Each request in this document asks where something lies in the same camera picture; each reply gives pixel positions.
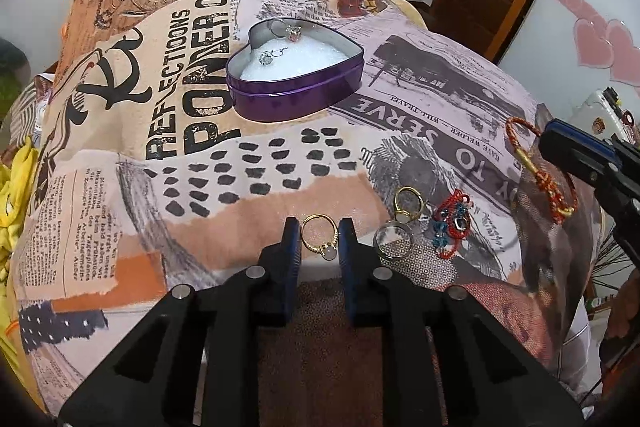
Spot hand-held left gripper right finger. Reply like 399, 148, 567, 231
337, 217, 587, 427

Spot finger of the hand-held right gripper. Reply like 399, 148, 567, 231
537, 119, 626, 188
592, 164, 640, 273

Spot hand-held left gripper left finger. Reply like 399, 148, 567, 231
57, 217, 303, 427

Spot gold ring with pale stone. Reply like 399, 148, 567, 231
300, 214, 341, 262

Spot red cord bracelet gold clasp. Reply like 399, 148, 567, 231
505, 117, 579, 223

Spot purple heart-shaped tin box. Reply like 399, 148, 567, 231
225, 19, 365, 124

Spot printed blanket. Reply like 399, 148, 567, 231
14, 0, 608, 414

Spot white foam insert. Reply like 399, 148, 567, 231
239, 32, 348, 82

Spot silver pendant in tin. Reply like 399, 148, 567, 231
257, 48, 289, 68

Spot yellow cloth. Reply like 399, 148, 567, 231
0, 134, 38, 358

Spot wide silver ring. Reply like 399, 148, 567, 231
373, 222, 414, 264

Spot plain gold ring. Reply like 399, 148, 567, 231
393, 187, 425, 221

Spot pink heart wall stickers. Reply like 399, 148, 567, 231
545, 0, 637, 70

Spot red and blue beaded bracelet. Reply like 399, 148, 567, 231
431, 189, 473, 258

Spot silver ring with pink stone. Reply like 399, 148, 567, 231
270, 20, 304, 44

